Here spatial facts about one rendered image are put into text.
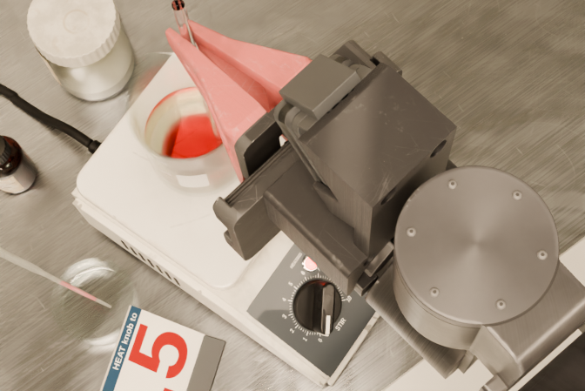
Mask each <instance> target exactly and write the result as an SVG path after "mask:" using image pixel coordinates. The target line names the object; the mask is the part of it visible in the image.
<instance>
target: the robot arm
mask: <svg viewBox="0 0 585 391"><path fill-rule="evenodd" d="M190 22H191V25H192V30H193V34H194V37H195V39H196V43H197V46H198V49H197V48H196V47H195V46H194V45H193V44H191V43H190V42H189V41H188V40H186V39H185V38H182V37H181V35H179V34H178V33H177V32H176V31H175V30H173V29H172V28H168V29H167V30H166V31H165V34H166V37H167V40H168V43H169V45H170V46H171V48H172V50H173V51H174V53H175V54H176V56H177V57H178V59H179V61H180V63H181V64H182V65H183V66H184V68H185V70H186V71H187V73H188V74H189V76H190V78H191V79H192V81H193V83H194V84H195V85H196V86H197V88H198V90H199V92H200V93H201V95H202V96H203V98H204V99H205V101H206V103H207V105H208V108H209V110H210V112H211V115H212V118H213V120H214V122H215V125H216V126H217V129H218V131H219V135H220V137H221V138H222V141H223V143H224V146H225V148H226V151H227V153H228V156H229V158H230V160H231V162H232V165H233V168H234V170H235V172H236V174H237V176H238V179H239V182H240V183H241V184H240V185H238V186H237V187H236V188H235V189H234V190H233V191H232V192H231V193H230V194H228V195H227V196H226V197H225V198H224V199H223V198H222V197H218V198H217V199H216V200H215V202H214V204H213V206H212V209H213V211H214V213H215V216H216V218H217V219H218V220H219V221H220V222H221V223H222V224H223V225H224V226H225V227H226V228H227V230H226V231H225V232H224V237H225V241H226V242H227V244H228V245H229V246H230V247H231V248H232V249H233V250H234V251H235V252H236V253H237V254H238V255H239V256H240V257H241V258H242V259H243V260H245V261H247V260H249V259H251V258H252V257H253V256H254V255H256V254H257V253H258V252H259V251H260V250H261V249H262V248H263V247H264V246H265V245H266V244H267V243H268V242H269V241H271V240H272V239H273V238H274V237H275V236H276V235H277V234H278V233H279V232H280V231H282V232H283V233H284V234H285V235H286V236H287V237H288V238H289V239H290V240H291V241H292V242H293V243H294V244H295V245H296V246H297V247H298V248H299V249H300V250H301V251H302V252H303V253H304V254H305V255H306V256H307V257H308V258H309V259H310V260H311V261H312V262H313V263H314V264H315V265H316V266H317V267H318V268H319V269H320V270H321V271H322V272H323V273H324V274H325V275H326V276H327V277H328V278H329V279H330V280H331V281H332V282H333V283H335V284H336V285H337V286H338V287H339V288H340V289H341V290H342V291H343V292H344V293H345V294H346V295H349V294H350V293H351V292H352V291H353V290H355V291H356V292H357V293H358V294H359V295H360V296H363V295H364V294H365V293H368V295H367V296H366V297H365V300H366V302H367V303H368V304H369V305H370V306H371V307H372V308H373V309H374V310H375V311H376V312H377V313H378V314H379V315H380V316H381V317H382V318H383V319H384V320H385V321H386V322H387V323H388V324H389V325H390V326H391V327H392V328H393V329H394V330H395V331H396V332H397V333H398V334H399V335H400V336H401V337H402V338H403V339H404V340H405V341H407V342H408V343H409V344H410V345H411V346H412V347H413V348H414V349H415V350H416V351H417V352H418V353H419V354H420V355H421V356H422V357H423V358H424V359H425V360H426V361H427V362H428V363H429V364H430V365H431V366H432V367H433V368H434V369H435V370H436V371H437V372H438V373H439V374H440V375H441V376H442V377H443V378H444V379H446V378H448V377H449V376H450V375H451V374H452V373H453V372H455V371H456V370H457V369H459V370H460V371H461V372H462V373H463V374H465V373H466V372H467V370H468V369H469V368H470V367H471V366H472V365H473V364H474V363H475V362H476V361H477V360H478V359H479V360H480V361H481V363H482V364H483V365H484V366H485V367H486V368H487V369H488V371H489V372H490V373H491V374H492V375H493V377H492V378H491V379H490V380H489V381H488V382H487V383H485V384H484V385H483V386H482V387H481V388H480V390H479V391H508V390H509V389H511V388H512V387H513V386H514V385H515V384H516V383H517V382H519V381H520V380H521V379H522V378H523V377H524V376H526V375H527V374H528V373H529V372H530V371H531V370H532V369H534V368H535V367H536V366H537V365H538V364H539V363H540V362H542V361H543V360H544V359H545V358H546V357H547V356H548V355H550V354H551V353H552V352H553V351H554V350H555V349H556V348H558V347H559V346H560V345H561V344H562V343H563V342H564V341H565V340H566V339H567V338H568V337H569V336H570V335H571V334H573V333H574V332H575V331H576V330H577V329H579V330H580V331H581V332H582V334H581V335H580V336H578V337H577V338H576V339H575V340H574V341H573V342H572V343H570V344H569V345H568V346H567V347H566V348H565V349H564V350H562V351H561V352H560V353H559V354H558V355H557V356H556V357H555V358H554V359H553V360H552V361H551V362H549V364H547V365H546V366H545V367H544V368H543V369H542V370H540V371H539V372H538V373H537V374H536V375H535V376H534V377H532V378H531V379H530V380H529V381H528V382H527V383H526V384H524V385H523V386H522V387H521V388H520V389H519V390H518V391H585V286H584V285H583V284H582V283H581V282H580V281H579V280H578V279H577V278H576V277H575V276H574V275H573V274H572V273H571V272H570V271H569V270H568V269H567V268H566V267H565V266H564V265H563V264H562V263H561V261H560V259H559V237H558V232H557V228H556V224H555V220H554V218H553V215H552V213H551V212H550V210H549V209H548V206H547V205H546V203H545V202H544V200H543V199H542V198H541V196H540V195H539V194H538V193H537V192H536V191H535V190H534V189H533V188H532V187H531V186H530V185H528V184H527V183H526V182H524V181H523V180H521V179H519V178H518V177H516V176H515V175H513V174H511V173H509V172H505V171H503V170H500V169H496V168H493V167H488V166H481V165H466V166H460V167H457V166H456V165H455V164H454V163H453V162H452V161H451V160H450V159H448V158H449V154H450V152H451V148H452V144H453V141H454V135H455V132H456V129H457V126H456V125H455V124H454V123H453V122H452V121H451V120H450V119H448V118H447V117H446V116H445V115H444V114H443V113H442V112H441V111H439V110H438V109H437V108H436V107H435V106H434V105H433V104H431V103H430V102H429V101H428V100H427V99H426V98H425V97H423V96H422V95H421V94H420V93H419V92H418V91H417V90H416V89H414V88H413V87H412V85H410V84H409V83H408V82H407V81H406V80H405V79H404V78H403V77H402V69H401V68H400V67H399V66H398V65H397V64H395V63H394V62H393V61H392V60H391V59H390V58H389V57H387V56H386V55H385V54H384V53H383V52H382V51H377V52H375V53H374V54H373V57H371V56H370V55H369V54H368V53H367V52H366V51H364V50H363V49H362V48H361V47H360V46H359V45H358V44H356V43H355V42H354V41H353V40H349V41H347V42H346V43H344V44H343V45H342V46H341V47H340V48H338V49H337V50H336V51H335V52H334V53H333V54H332V55H331V56H330V57H326V56H324V55H322V54H319V55H318V56H317V57H316V58H315V59H314V60H311V59H310V58H309V57H305V56H301V55H297V54H293V53H290V52H286V51H279V50H275V49H272V48H268V47H265V46H260V45H256V44H250V43H247V42H242V41H239V40H235V39H232V38H229V37H226V36H224V35H222V34H220V33H218V32H216V31H214V30H211V29H209V28H207V27H205V26H203V25H201V24H198V23H196V22H193V21H192V20H190ZM280 136H281V137H282V138H283V139H284V140H285V141H286V142H284V144H283V145H282V146H280V141H279V137H280Z"/></svg>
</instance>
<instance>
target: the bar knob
mask: <svg viewBox="0 0 585 391"><path fill-rule="evenodd" d="M341 307H342V302H341V298H340V293H339V291H338V290H337V288H336V287H335V286H334V284H333V283H330V282H327V281H324V280H311V281H309V282H307V283H306V284H305V285H303V286H302V287H301V288H300V289H299V291H298V292H297V293H296V295H295V298H294V302H293V312H294V316H295V318H296V320H297V322H298V323H299V324H300V325H301V326H302V327H304V328H305V329H308V330H310V331H314V332H317V334H322V335H324V336H328V335H329V334H330V333H331V332H332V331H333V324H334V323H335V322H336V321H337V319H338V318H339V316H340V312H341Z"/></svg>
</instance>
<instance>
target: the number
mask: <svg viewBox="0 0 585 391"><path fill-rule="evenodd" d="M195 338H196V335H194V334H190V333H188V332H186V331H184V330H181V329H179V328H176V327H173V326H171V325H168V324H166V323H164V322H162V321H159V320H155V319H153V318H151V317H148V316H146V315H143V314H140V316H139V319H138V324H137V326H136V328H135V331H134V334H133V336H132V339H131V344H130V346H129V349H128V352H127V355H126V356H125V359H124V364H123V366H122V369H121V372H120V375H119V377H118V382H117V384H116V387H115V389H114V391H178V390H179V387H180V383H181V381H182V378H183V375H184V372H185V368H186V365H187V362H188V360H189V357H190V354H191V351H192V347H193V344H194V341H195Z"/></svg>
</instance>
